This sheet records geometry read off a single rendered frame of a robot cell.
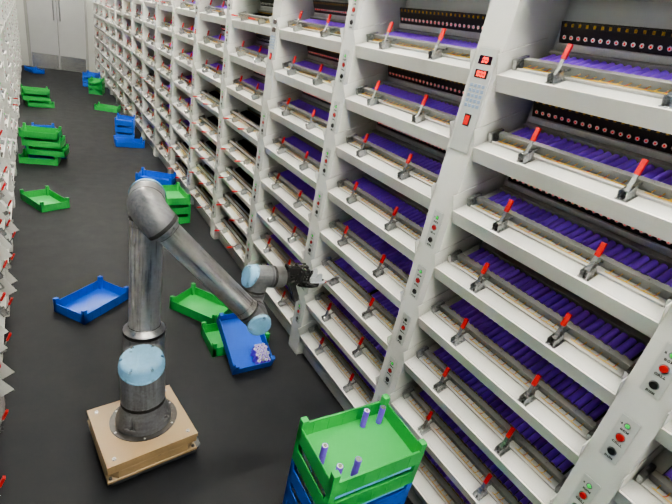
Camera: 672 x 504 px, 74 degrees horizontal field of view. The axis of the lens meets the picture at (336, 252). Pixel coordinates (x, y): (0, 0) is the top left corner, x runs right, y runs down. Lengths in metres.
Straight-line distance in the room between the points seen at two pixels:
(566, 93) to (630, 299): 0.49
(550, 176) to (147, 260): 1.28
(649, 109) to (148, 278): 1.51
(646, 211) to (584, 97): 0.29
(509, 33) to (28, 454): 2.04
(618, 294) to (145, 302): 1.45
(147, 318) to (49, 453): 0.58
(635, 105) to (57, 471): 2.00
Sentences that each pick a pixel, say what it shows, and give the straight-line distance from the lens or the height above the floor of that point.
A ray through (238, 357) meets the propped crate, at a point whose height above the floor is 0.04.
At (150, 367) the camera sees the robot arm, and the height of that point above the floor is 0.39.
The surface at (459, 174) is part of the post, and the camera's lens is 1.39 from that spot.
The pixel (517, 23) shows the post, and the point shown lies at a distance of 1.37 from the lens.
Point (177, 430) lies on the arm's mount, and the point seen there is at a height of 0.14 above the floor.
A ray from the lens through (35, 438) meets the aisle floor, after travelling 2.08.
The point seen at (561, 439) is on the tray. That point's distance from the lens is 1.34.
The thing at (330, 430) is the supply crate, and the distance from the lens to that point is 1.40.
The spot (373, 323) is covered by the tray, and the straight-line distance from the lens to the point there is 1.80.
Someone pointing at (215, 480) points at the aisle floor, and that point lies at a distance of 1.87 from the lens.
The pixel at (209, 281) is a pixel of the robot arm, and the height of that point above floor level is 0.69.
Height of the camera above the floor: 1.50
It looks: 25 degrees down
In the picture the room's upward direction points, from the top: 12 degrees clockwise
